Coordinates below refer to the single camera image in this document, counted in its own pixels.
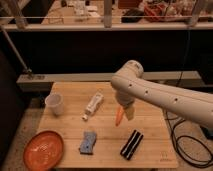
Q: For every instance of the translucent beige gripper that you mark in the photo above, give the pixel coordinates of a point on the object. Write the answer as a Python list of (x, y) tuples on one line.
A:
[(129, 112)]

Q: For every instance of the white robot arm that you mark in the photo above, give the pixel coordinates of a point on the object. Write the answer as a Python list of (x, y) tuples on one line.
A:
[(191, 105)]

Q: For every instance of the orange carrot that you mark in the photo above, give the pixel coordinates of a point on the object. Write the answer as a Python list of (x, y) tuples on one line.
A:
[(119, 115)]

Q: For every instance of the black white striped block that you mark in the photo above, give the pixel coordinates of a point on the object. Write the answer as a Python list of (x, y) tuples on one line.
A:
[(130, 147)]

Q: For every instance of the white tube with cap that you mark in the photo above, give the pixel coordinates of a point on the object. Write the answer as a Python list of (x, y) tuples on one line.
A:
[(93, 105)]

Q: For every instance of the translucent plastic cup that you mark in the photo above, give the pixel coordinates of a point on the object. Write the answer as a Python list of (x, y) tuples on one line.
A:
[(54, 102)]

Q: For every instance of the orange plate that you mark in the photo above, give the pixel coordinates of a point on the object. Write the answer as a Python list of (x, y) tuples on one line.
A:
[(44, 151)]

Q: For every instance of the grey horizontal beam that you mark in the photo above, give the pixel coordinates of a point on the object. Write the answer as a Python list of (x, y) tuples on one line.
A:
[(43, 82)]

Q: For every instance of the metal diagonal strut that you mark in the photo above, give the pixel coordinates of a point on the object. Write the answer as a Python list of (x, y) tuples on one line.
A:
[(26, 69)]

